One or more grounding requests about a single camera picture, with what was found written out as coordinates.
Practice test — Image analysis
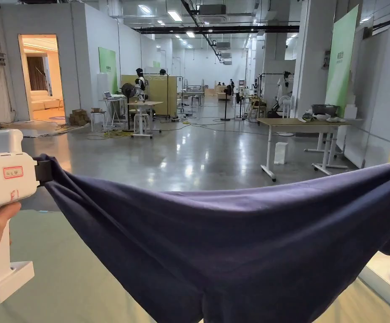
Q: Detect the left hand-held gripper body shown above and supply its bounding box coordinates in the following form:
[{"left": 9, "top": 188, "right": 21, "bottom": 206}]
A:
[{"left": 0, "top": 129, "right": 53, "bottom": 305}]

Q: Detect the dark blue shirt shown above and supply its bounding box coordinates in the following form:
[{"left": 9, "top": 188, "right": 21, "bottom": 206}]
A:
[{"left": 34, "top": 151, "right": 390, "bottom": 323}]

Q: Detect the white sofa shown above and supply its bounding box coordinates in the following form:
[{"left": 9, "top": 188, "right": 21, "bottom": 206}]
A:
[{"left": 30, "top": 89, "right": 64, "bottom": 112}]

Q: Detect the bed with pale green sheet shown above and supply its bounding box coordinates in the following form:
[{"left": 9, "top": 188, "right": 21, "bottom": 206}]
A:
[{"left": 0, "top": 208, "right": 390, "bottom": 323}]

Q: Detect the pile of brown cartons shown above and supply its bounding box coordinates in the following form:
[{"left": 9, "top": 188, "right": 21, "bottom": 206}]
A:
[{"left": 69, "top": 109, "right": 92, "bottom": 127}]

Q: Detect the white round stool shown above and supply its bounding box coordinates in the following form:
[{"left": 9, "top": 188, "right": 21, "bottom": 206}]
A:
[{"left": 90, "top": 111, "right": 105, "bottom": 132}]

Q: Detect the folding table with laptop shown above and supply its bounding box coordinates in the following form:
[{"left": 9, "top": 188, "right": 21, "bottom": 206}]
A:
[{"left": 98, "top": 90, "right": 129, "bottom": 129}]

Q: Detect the black standing fan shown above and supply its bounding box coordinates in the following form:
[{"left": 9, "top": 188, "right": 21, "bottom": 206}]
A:
[
  {"left": 220, "top": 84, "right": 233, "bottom": 121},
  {"left": 121, "top": 82, "right": 137, "bottom": 132}
]

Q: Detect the small table with white legs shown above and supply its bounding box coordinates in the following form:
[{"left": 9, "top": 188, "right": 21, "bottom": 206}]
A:
[{"left": 126, "top": 100, "right": 164, "bottom": 139}]

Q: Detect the white and black humanoid robot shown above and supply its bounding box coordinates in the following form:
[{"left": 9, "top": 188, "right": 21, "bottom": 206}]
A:
[{"left": 134, "top": 67, "right": 148, "bottom": 103}]

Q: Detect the small white carton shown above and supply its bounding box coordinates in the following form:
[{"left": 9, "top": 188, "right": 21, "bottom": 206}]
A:
[{"left": 274, "top": 141, "right": 290, "bottom": 165}]

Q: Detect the black clothes rack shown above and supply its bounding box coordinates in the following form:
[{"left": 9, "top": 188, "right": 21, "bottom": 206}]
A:
[{"left": 257, "top": 71, "right": 297, "bottom": 119}]

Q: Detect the white standing fan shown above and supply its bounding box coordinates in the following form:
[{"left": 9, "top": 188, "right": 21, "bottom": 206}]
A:
[{"left": 278, "top": 94, "right": 295, "bottom": 119}]

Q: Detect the wooden table with white legs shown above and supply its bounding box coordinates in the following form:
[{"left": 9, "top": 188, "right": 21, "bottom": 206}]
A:
[{"left": 256, "top": 103, "right": 364, "bottom": 183}]

